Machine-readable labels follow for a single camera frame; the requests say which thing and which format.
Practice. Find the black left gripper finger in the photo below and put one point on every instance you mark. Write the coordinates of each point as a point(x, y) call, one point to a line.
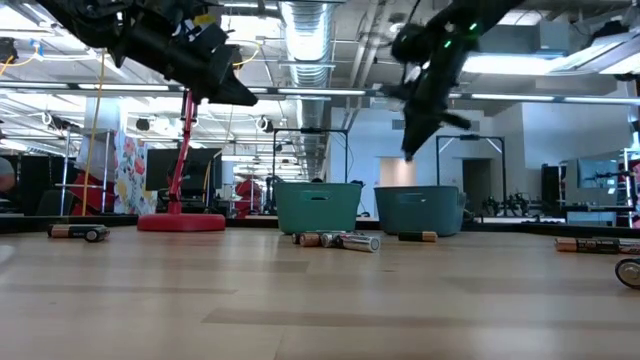
point(222, 75)

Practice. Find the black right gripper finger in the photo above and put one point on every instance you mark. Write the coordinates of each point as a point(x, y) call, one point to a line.
point(417, 132)

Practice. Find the copper-top black battery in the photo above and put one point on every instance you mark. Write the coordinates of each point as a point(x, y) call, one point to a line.
point(631, 246)
point(97, 235)
point(65, 231)
point(585, 245)
point(417, 236)
point(310, 240)

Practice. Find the teal green plastic bin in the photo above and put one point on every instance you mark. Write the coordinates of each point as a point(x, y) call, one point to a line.
point(315, 215)

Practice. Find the silver battery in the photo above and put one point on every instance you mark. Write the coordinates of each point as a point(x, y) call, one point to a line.
point(330, 240)
point(630, 272)
point(360, 243)

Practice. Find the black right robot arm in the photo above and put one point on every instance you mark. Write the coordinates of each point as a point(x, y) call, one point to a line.
point(450, 55)

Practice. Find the blue grey plastic bin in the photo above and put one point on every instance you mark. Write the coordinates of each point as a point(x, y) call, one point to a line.
point(420, 215)

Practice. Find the black computer monitor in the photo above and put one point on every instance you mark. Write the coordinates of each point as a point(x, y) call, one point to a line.
point(157, 170)

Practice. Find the black background robot arms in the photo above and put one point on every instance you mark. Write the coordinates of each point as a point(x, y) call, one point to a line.
point(510, 205)

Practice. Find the floral patterned banner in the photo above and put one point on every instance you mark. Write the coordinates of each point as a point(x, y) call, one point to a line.
point(132, 175)

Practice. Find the black cabinet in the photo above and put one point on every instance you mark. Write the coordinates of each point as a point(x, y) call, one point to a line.
point(550, 185)

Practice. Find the silver metal stand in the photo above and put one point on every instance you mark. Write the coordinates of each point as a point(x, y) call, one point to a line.
point(66, 170)

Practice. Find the red angled board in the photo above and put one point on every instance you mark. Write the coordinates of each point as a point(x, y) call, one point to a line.
point(95, 197)

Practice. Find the dark grey chair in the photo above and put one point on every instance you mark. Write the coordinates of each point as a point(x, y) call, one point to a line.
point(55, 204)

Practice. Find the light blue box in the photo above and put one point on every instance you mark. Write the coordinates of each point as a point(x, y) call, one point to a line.
point(590, 218)

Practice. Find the metal shelving rack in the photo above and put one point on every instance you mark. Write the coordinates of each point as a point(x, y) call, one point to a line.
point(627, 200)

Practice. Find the black metal frame stand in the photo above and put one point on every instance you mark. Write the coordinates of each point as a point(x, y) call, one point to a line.
point(470, 137)
point(310, 131)

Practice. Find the silver ribbed ceiling air duct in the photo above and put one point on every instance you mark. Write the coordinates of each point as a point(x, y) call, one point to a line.
point(307, 40)

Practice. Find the black overhead frame bar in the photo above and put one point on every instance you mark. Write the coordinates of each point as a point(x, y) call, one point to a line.
point(325, 92)

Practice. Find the red camera stand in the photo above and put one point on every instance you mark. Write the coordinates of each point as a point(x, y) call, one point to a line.
point(180, 222)

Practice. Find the grey wall monitor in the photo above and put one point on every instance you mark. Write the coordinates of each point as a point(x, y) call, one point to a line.
point(597, 172)

